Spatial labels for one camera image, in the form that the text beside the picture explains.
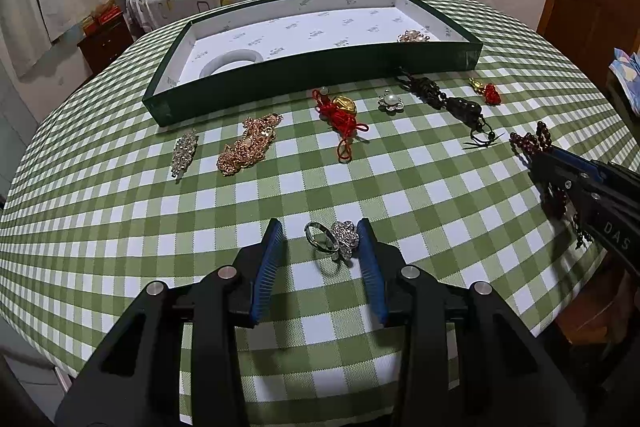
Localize red cord gold ingot charm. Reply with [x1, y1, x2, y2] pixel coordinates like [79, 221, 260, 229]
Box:
[312, 87, 370, 162]

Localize red gift boxes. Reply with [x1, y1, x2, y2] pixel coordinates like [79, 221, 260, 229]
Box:
[81, 4, 122, 35]

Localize dark green shallow box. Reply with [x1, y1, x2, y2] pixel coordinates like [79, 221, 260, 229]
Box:
[141, 0, 484, 126]

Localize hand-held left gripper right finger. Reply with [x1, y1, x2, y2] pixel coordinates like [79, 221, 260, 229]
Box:
[356, 218, 588, 427]

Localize dark wooden gourd pendant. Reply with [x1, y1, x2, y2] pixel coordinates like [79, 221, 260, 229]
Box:
[395, 68, 503, 151]

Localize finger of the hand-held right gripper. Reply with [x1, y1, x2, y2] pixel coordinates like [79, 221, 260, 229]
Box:
[547, 146, 616, 180]
[530, 152, 608, 212]

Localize gold chain necklace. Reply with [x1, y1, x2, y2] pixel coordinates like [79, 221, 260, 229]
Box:
[216, 113, 284, 176]

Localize blue patterned cloth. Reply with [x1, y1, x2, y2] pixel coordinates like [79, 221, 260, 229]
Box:
[609, 48, 640, 112]

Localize dark wooden nightstand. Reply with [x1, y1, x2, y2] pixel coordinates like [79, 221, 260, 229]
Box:
[77, 14, 133, 75]

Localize dark red bead bracelet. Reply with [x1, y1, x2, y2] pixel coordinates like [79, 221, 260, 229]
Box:
[509, 121, 596, 253]

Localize small gold red knot charm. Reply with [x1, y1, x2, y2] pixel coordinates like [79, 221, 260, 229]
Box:
[468, 77, 502, 105]

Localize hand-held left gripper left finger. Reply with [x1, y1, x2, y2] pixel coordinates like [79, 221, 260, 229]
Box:
[54, 218, 285, 427]

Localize silver pearl flower brooch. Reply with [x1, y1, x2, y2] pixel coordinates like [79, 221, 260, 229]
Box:
[377, 89, 405, 114]

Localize green white checked tablecloth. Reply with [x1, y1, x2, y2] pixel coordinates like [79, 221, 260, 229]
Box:
[0, 0, 626, 427]

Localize silver crystal flower ring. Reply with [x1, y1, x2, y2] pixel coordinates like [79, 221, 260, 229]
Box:
[305, 220, 360, 264]

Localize silver crystal brooch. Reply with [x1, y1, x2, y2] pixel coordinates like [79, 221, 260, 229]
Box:
[170, 129, 200, 182]

